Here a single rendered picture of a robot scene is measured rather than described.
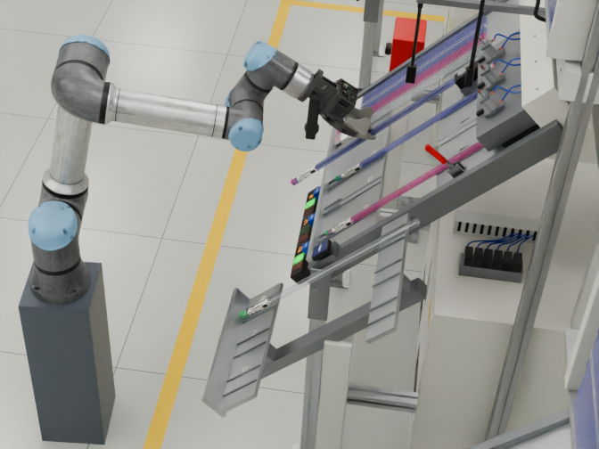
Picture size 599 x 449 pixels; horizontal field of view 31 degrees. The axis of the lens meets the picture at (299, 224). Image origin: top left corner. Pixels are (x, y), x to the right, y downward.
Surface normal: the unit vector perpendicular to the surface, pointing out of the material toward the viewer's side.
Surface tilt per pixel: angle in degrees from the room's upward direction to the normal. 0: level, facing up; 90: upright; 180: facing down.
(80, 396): 90
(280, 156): 0
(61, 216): 8
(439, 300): 0
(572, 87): 90
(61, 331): 90
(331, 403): 90
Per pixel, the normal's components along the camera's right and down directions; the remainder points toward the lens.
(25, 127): 0.04, -0.75
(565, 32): -0.14, 0.65
